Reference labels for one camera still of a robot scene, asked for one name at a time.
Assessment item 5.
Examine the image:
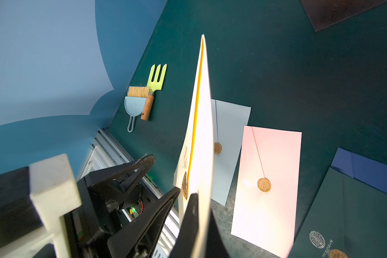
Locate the pink envelope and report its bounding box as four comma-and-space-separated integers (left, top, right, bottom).
231, 126, 302, 258

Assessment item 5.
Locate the pink blossom artificial tree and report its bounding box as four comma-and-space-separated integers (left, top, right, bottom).
301, 0, 387, 32

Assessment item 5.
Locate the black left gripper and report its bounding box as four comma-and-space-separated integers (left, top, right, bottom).
65, 155, 181, 258

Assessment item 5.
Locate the cream yellow envelope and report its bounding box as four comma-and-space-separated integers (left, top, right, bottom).
174, 36, 214, 258

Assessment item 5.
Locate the green garden fork wooden handle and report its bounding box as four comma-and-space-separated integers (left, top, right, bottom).
141, 64, 167, 121

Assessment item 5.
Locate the dark blue envelope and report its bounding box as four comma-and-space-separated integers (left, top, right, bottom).
331, 148, 387, 194

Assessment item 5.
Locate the dark green envelope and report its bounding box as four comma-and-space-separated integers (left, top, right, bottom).
289, 168, 387, 258

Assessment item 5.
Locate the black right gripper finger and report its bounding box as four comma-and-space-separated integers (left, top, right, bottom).
169, 193, 199, 258

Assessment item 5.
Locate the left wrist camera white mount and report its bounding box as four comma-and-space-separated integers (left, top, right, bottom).
0, 154, 82, 258

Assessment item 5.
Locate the light teal envelope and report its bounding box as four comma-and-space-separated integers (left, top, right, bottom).
211, 100, 251, 205

